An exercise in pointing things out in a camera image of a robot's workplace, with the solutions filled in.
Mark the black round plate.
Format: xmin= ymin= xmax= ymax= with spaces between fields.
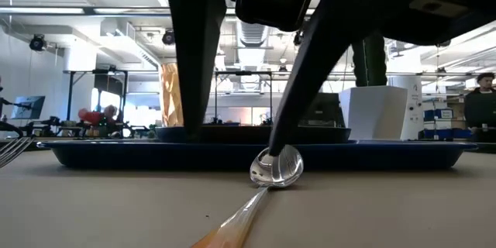
xmin=154 ymin=125 xmax=352 ymax=144

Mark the orange-handled metal spoon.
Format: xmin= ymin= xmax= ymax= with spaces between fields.
xmin=191 ymin=144 xmax=305 ymax=248

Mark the orange-handled metal fork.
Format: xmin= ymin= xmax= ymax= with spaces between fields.
xmin=0 ymin=135 xmax=35 ymax=169

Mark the blue plastic tray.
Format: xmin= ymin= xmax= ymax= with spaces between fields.
xmin=37 ymin=138 xmax=478 ymax=172

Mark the black monitor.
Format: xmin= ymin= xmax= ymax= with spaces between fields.
xmin=298 ymin=92 xmax=345 ymax=128

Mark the green cactus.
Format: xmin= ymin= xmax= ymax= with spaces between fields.
xmin=351 ymin=36 xmax=388 ymax=88

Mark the white faceted plant pot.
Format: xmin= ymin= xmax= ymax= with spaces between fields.
xmin=339 ymin=84 xmax=409 ymax=142

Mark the person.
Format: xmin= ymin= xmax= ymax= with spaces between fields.
xmin=77 ymin=104 xmax=119 ymax=137
xmin=463 ymin=71 xmax=496 ymax=143

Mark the blue storage bin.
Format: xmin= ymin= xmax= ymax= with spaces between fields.
xmin=423 ymin=128 xmax=472 ymax=141
xmin=423 ymin=108 xmax=454 ymax=122

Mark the tilted grey monitor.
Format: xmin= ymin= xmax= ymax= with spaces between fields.
xmin=10 ymin=95 xmax=47 ymax=121

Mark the black metal workstation frame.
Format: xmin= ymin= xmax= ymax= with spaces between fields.
xmin=213 ymin=70 xmax=274 ymax=123
xmin=63 ymin=67 xmax=129 ymax=126

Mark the silver ventilation duct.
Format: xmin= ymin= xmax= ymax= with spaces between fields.
xmin=236 ymin=19 xmax=270 ymax=48

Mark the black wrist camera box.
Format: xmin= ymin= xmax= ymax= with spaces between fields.
xmin=234 ymin=0 xmax=315 ymax=33

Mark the black aluminium rig frame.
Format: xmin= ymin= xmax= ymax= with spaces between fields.
xmin=0 ymin=5 xmax=496 ymax=19

